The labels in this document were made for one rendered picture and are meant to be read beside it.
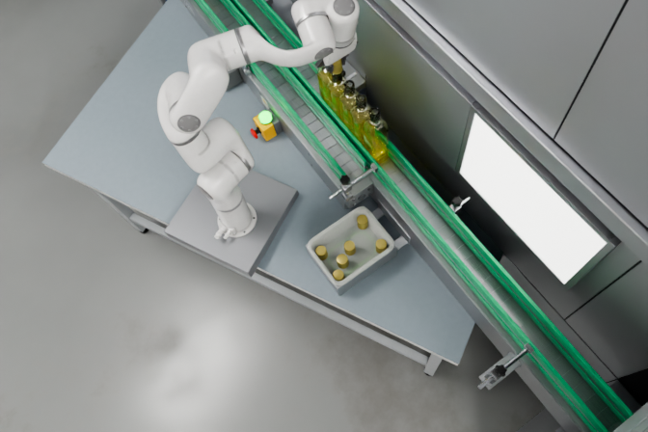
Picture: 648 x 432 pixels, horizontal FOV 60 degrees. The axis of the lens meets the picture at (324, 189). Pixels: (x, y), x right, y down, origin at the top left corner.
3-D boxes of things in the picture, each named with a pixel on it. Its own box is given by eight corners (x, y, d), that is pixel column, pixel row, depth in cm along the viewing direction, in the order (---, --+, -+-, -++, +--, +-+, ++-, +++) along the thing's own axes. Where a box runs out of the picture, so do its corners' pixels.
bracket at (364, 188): (374, 194, 179) (374, 184, 172) (350, 210, 177) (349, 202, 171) (367, 185, 180) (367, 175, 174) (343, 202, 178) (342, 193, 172)
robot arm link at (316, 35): (239, 39, 136) (322, 10, 136) (256, 87, 133) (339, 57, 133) (231, 22, 127) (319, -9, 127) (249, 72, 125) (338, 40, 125)
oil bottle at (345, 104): (366, 133, 181) (364, 94, 161) (352, 143, 180) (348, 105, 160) (356, 121, 183) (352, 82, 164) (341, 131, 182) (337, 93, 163)
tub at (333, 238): (397, 255, 176) (397, 245, 168) (338, 296, 172) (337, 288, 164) (364, 213, 183) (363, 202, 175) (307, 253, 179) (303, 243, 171)
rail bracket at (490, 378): (522, 364, 155) (542, 351, 135) (474, 402, 153) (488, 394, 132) (509, 350, 157) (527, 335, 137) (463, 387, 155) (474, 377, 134)
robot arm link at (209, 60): (254, 77, 142) (264, 113, 132) (174, 104, 142) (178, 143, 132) (231, 21, 130) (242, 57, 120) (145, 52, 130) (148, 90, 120)
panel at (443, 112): (575, 284, 144) (626, 238, 113) (566, 291, 144) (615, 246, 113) (364, 62, 180) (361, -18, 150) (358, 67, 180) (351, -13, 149)
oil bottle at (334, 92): (355, 121, 183) (351, 82, 164) (340, 131, 182) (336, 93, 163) (344, 110, 185) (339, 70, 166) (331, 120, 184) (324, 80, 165)
